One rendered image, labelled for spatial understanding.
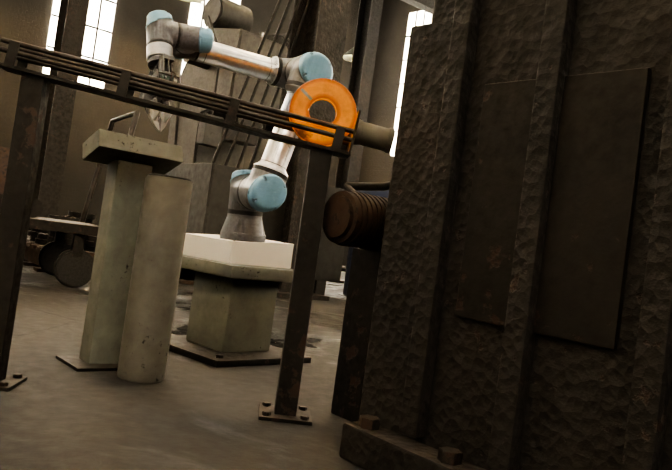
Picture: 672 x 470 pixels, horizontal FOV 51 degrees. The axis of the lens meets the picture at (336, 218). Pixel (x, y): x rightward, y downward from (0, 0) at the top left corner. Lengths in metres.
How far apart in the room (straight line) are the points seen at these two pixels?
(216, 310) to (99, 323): 0.46
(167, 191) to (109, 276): 0.30
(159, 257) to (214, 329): 0.55
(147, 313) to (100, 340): 0.21
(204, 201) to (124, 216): 2.82
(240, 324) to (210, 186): 2.53
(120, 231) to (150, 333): 0.30
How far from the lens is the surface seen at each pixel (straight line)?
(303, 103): 1.64
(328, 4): 5.07
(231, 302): 2.25
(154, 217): 1.81
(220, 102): 1.69
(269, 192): 2.18
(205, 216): 4.73
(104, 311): 1.97
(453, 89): 1.33
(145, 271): 1.82
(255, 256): 2.31
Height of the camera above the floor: 0.41
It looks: 2 degrees up
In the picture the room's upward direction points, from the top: 8 degrees clockwise
